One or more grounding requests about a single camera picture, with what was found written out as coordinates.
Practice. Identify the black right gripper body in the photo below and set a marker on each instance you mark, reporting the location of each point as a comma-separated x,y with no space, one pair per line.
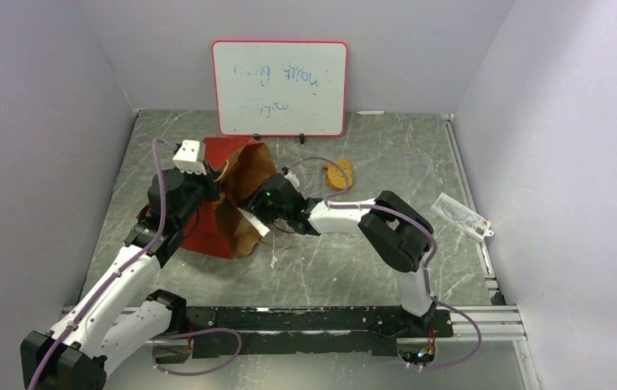
262,208

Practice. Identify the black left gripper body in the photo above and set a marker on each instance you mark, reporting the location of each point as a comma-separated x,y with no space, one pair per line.
200,188

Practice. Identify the red paper bag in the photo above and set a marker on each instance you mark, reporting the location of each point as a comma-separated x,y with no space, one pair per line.
240,165

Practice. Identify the orange fake bread piece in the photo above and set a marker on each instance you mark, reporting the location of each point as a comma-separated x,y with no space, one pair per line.
339,175

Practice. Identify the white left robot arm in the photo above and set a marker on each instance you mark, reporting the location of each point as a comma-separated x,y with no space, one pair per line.
85,346

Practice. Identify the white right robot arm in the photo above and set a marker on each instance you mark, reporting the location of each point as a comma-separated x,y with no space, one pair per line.
401,236

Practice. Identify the pink framed whiteboard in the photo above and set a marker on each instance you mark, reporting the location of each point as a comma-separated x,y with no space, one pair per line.
280,88

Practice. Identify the white printed card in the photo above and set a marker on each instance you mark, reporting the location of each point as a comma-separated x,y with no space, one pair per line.
462,217

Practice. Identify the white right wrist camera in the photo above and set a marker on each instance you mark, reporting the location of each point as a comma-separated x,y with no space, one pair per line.
291,177

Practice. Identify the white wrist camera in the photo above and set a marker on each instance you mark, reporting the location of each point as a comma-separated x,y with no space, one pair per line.
291,177
189,158

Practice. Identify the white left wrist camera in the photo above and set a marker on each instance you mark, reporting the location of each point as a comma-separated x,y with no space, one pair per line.
189,158

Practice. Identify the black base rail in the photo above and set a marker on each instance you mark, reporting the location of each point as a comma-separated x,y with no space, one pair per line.
379,330

